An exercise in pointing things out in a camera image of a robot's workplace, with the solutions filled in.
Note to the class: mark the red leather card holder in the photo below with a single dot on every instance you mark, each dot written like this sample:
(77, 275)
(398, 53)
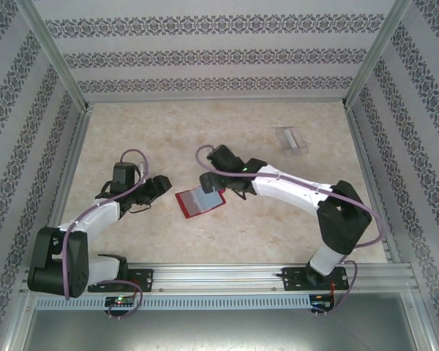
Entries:
(192, 203)

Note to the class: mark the black base plate left arm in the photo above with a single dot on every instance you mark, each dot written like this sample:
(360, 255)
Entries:
(142, 278)

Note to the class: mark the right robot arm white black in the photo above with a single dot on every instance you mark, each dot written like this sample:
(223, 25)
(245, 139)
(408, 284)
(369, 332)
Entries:
(289, 190)

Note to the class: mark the black base plate right arm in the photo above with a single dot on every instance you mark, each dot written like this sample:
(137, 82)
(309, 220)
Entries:
(292, 279)

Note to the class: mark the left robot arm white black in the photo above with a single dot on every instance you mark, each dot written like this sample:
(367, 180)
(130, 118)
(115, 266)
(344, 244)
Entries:
(95, 219)

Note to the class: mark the narrow white strip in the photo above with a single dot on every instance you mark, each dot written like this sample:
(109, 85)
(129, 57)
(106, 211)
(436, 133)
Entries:
(292, 139)

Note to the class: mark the clear plastic box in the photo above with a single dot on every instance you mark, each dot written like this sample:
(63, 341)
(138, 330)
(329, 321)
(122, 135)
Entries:
(301, 150)

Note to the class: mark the small circuit board green light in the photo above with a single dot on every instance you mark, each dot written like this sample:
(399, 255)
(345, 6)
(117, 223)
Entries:
(120, 301)

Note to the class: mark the small circuit board blue light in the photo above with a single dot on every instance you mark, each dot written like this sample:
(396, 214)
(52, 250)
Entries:
(322, 304)

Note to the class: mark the grey metal shelf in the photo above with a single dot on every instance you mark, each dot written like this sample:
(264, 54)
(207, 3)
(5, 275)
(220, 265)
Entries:
(219, 332)

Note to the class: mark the aluminium table side rail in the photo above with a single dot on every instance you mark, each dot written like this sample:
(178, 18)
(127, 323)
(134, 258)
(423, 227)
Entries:
(372, 183)
(64, 186)

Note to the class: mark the long aluminium mounting rail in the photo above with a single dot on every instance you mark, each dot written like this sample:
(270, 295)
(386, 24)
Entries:
(219, 278)

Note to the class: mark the aluminium frame post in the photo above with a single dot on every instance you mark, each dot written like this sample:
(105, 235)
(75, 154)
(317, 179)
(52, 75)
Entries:
(60, 58)
(376, 55)

